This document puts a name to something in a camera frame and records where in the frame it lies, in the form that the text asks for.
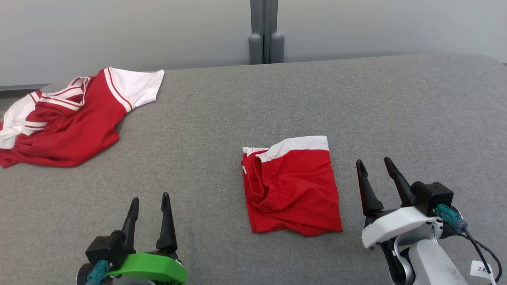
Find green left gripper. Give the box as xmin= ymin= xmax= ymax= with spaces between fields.
xmin=107 ymin=192 xmax=187 ymax=285

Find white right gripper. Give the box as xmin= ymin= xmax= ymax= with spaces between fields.
xmin=356 ymin=157 xmax=442 ymax=249

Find red white shorts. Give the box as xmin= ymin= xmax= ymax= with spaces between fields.
xmin=242 ymin=135 xmax=343 ymax=237

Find red white basketball jersey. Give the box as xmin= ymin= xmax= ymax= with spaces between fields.
xmin=0 ymin=66 xmax=165 ymax=169

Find teal left camera cable connector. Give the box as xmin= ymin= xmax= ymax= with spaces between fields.
xmin=85 ymin=260 xmax=111 ymax=285

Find teal camera cable connector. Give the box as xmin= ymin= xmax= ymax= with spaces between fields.
xmin=435 ymin=204 xmax=468 ymax=234
xmin=85 ymin=260 xmax=111 ymax=285

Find teal right camera cable connector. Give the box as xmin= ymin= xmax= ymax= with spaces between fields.
xmin=435 ymin=204 xmax=468 ymax=234

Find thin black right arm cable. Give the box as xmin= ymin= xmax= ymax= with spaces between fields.
xmin=459 ymin=229 xmax=503 ymax=285

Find white paper cable tag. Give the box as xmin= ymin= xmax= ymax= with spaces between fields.
xmin=471 ymin=260 xmax=492 ymax=277

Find grey wall baseboard strip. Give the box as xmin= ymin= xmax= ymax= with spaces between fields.
xmin=0 ymin=84 xmax=52 ymax=93

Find grey double partition post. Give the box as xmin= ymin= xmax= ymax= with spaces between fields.
xmin=248 ymin=0 xmax=285 ymax=65

